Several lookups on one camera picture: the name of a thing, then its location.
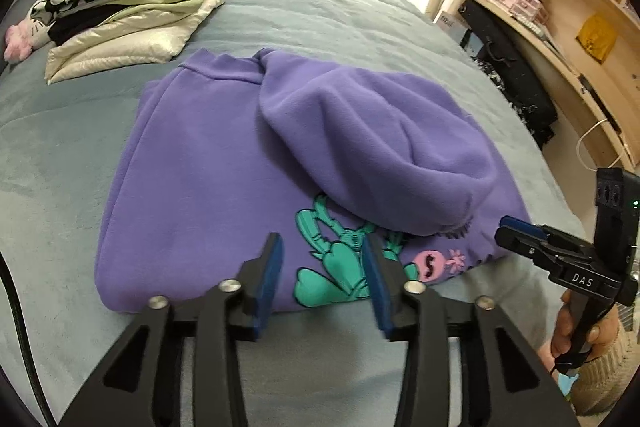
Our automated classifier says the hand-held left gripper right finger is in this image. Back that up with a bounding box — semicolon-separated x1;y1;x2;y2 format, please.
361;234;581;427

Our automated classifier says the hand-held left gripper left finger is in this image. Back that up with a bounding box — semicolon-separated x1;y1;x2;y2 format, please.
59;232;284;427

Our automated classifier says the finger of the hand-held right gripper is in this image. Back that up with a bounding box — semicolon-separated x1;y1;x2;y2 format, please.
500;215;587;249
494;227;553;267

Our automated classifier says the purple printed hoodie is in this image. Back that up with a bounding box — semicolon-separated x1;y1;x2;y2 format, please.
96;47;531;315

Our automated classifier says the person's right forearm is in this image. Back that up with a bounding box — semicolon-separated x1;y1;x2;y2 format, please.
570;317;640;415

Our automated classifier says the person's right hand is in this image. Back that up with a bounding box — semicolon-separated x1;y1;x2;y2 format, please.
550;289;621;358

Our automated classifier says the black bag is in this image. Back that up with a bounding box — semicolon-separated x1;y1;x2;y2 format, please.
457;0;558;148

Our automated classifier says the yellow cloth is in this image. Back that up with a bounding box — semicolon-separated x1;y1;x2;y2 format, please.
576;13;617;65

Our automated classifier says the wooden shelf unit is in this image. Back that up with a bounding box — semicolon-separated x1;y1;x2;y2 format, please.
442;0;640;175

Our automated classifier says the white cardboard box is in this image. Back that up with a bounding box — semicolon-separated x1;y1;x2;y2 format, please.
434;10;468;30

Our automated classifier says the stack of pink boxes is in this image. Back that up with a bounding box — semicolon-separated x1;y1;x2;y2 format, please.
492;0;548;25

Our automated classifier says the grey-green bed blanket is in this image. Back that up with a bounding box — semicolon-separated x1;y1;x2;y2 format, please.
0;0;591;427

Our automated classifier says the white puffy jacket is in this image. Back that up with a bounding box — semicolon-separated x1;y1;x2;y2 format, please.
45;0;227;85

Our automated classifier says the black folded garment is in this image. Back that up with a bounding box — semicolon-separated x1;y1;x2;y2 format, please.
47;4;126;46

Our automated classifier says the pink plush toy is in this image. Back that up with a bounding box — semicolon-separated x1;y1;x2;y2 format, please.
4;18;51;62

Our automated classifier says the white cable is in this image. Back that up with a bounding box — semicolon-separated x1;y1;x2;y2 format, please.
575;119;633;170

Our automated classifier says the black cable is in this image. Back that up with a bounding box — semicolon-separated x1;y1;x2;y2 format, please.
0;252;56;427

